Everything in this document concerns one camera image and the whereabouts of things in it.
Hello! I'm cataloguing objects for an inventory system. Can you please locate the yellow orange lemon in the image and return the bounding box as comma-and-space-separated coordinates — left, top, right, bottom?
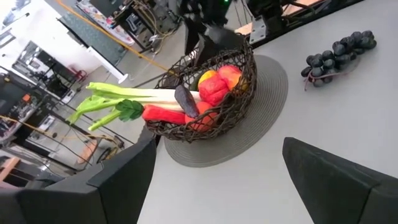
197, 69, 220, 86

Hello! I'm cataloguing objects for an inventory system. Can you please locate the dark woven wire basket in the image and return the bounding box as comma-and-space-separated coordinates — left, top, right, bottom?
145, 39, 259, 144

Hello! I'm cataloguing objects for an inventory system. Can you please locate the grey round placemat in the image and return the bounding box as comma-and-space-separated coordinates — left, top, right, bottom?
163, 54, 289, 169

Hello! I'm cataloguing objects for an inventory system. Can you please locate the yellow cable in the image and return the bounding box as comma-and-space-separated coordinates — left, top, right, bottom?
55, 0, 171, 73

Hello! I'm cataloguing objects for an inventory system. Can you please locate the red yellow mango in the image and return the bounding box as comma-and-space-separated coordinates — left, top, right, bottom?
217, 64, 247, 92

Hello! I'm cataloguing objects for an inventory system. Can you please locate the green white celery stalk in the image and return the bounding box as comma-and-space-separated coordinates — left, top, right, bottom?
66, 81, 203, 132

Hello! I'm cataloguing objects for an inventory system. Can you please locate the red carrot with green leaf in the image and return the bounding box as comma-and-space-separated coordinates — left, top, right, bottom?
115, 99, 188, 126

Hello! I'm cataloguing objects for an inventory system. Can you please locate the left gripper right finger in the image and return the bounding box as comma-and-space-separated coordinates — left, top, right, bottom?
282, 136, 398, 224

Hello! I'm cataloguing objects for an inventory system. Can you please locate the black grape bunch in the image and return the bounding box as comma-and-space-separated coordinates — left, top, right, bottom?
300, 29, 378, 91

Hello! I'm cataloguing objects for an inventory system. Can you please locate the white tower fan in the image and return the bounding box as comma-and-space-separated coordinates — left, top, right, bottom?
86, 45, 129, 84

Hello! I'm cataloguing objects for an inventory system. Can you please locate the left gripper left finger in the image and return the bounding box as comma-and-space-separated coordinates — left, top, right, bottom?
0, 134, 157, 224

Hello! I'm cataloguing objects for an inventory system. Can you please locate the black computer case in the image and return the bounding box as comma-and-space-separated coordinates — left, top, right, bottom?
111, 0, 182, 54

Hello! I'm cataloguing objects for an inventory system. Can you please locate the orange round fruit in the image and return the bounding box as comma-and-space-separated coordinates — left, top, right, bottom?
184, 100, 219, 132

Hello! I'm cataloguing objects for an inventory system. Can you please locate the dark purple eggplant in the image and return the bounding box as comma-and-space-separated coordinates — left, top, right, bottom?
174, 84, 200, 119

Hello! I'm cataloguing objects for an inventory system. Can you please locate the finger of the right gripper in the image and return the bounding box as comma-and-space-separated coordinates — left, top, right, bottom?
184, 17, 200, 56
195, 26, 246, 67

